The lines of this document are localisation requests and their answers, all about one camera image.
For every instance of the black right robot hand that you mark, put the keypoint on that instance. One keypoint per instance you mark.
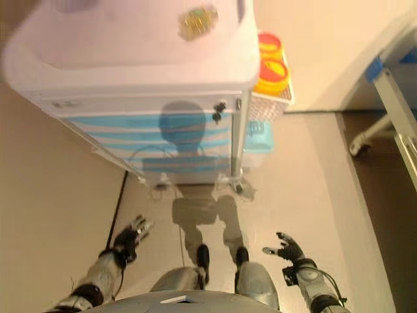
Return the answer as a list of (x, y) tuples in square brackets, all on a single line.
[(291, 252)]

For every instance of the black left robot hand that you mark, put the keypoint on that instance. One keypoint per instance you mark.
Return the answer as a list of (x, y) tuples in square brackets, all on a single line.
[(128, 243)]

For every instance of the blue fronted white drawer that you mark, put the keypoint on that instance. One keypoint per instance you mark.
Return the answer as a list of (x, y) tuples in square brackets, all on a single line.
[(130, 145)]

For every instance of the clear bottle yellow capsules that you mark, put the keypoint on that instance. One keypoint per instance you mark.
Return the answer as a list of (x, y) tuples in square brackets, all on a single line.
[(197, 24)]

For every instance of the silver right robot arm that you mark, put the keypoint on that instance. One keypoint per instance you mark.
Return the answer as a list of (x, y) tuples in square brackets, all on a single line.
[(309, 280)]

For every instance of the grey right robot leg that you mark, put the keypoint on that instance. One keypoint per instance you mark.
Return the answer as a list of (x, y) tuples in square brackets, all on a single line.
[(257, 280)]

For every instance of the grey robot leg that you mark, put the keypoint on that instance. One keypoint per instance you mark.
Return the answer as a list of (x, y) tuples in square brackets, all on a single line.
[(257, 280), (182, 280)]

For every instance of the grey left robot leg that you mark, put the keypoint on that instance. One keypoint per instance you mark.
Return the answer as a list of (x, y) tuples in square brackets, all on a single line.
[(182, 280)]

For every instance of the cart caster wheel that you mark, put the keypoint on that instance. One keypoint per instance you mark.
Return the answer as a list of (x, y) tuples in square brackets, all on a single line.
[(239, 186)]

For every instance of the grey robot torso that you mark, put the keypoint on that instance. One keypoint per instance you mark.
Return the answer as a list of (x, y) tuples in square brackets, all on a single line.
[(195, 304)]

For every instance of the blue lidded waste bin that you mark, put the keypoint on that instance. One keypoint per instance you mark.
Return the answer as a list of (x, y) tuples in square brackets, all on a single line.
[(259, 140)]

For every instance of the white perforated side basket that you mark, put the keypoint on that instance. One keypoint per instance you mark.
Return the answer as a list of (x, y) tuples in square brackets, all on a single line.
[(265, 109)]

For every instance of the black cart keys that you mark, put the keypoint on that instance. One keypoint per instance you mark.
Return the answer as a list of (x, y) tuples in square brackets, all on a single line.
[(219, 112)]

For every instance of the yellow sharps container red lid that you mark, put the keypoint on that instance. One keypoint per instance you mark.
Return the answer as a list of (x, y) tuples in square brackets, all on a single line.
[(272, 76), (269, 45)]

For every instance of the white medical cart blue drawers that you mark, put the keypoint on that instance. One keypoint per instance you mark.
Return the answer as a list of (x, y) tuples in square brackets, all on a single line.
[(114, 65)]

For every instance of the white hospital bed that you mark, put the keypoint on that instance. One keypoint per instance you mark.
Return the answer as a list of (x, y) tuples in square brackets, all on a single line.
[(400, 107)]

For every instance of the blue bed corner clamp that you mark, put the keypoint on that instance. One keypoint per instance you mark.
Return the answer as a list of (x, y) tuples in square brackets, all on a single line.
[(374, 69)]

